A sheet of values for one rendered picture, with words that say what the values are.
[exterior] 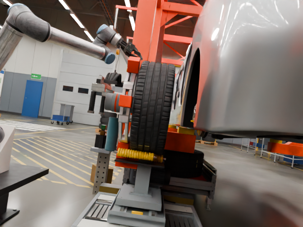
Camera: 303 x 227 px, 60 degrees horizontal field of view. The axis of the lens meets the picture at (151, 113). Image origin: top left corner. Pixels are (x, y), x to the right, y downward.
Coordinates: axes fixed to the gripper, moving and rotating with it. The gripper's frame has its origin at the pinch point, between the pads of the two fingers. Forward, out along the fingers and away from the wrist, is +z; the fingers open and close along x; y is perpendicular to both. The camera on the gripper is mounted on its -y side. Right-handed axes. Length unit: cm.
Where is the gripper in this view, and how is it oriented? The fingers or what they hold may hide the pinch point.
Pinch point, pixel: (140, 58)
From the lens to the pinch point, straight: 201.7
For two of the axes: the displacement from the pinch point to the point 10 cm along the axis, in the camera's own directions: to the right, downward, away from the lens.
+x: 5.5, -8.3, 1.3
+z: 8.1, 5.6, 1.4
